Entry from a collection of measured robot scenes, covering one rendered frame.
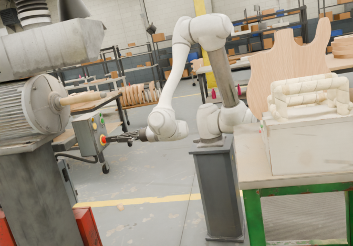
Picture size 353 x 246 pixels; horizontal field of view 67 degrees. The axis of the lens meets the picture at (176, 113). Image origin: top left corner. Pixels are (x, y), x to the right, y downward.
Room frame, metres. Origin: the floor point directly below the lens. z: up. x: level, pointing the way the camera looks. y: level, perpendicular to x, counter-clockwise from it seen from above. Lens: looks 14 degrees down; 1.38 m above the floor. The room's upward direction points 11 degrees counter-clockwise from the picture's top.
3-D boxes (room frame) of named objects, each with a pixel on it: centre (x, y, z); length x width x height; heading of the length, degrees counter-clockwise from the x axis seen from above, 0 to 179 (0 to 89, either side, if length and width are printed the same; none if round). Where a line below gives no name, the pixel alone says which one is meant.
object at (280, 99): (0.78, -0.31, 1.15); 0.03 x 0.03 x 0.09
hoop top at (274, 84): (0.84, -0.42, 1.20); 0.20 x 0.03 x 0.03; 76
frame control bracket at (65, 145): (1.33, 0.55, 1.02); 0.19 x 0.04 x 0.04; 167
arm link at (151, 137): (1.33, 0.14, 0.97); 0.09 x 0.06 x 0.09; 168
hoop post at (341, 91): (0.73, -0.48, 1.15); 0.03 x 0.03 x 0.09
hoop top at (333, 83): (0.76, -0.40, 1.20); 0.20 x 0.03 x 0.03; 76
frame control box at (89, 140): (1.39, 0.54, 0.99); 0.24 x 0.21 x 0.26; 77
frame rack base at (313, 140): (0.80, -0.41, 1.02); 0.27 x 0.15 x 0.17; 77
